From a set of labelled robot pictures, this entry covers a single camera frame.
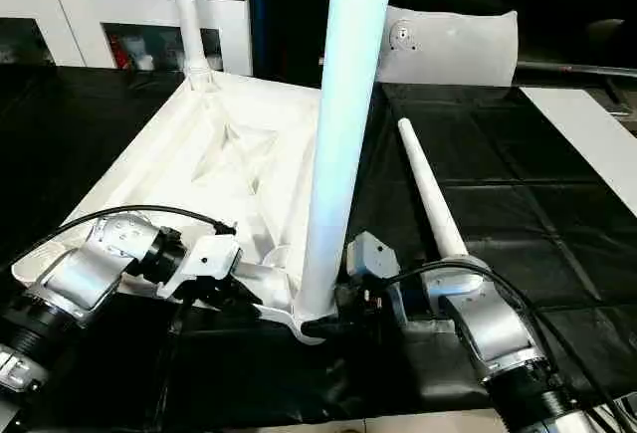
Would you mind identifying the white plastic table leg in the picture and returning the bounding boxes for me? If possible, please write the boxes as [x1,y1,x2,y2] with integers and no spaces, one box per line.
[396,117,469,260]
[296,0,399,327]
[167,0,215,91]

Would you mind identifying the white plastic table top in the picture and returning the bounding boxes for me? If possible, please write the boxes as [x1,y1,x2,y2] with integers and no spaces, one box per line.
[10,73,344,347]

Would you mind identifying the black table mat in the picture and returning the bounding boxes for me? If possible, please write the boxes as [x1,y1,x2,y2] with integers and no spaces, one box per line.
[0,64,637,429]

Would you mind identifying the white flat board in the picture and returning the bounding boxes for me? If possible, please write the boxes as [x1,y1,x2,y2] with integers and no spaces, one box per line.
[520,86,637,218]

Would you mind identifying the black cabinet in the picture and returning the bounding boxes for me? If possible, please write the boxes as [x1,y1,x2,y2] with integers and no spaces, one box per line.
[248,0,399,89]

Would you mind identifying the white cabinet with glass doors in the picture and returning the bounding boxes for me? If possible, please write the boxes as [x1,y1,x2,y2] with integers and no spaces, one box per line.
[0,0,253,76]

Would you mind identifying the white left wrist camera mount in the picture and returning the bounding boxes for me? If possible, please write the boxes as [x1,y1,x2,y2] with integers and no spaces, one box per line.
[157,234,244,301]

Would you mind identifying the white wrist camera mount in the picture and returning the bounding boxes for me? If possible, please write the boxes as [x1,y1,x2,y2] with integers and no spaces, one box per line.
[157,234,244,301]
[346,230,401,325]

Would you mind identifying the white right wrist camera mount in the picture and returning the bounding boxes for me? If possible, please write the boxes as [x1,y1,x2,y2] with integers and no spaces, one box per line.
[346,230,401,325]

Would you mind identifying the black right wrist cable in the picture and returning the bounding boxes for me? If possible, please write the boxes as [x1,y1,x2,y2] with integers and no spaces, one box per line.
[382,258,637,429]

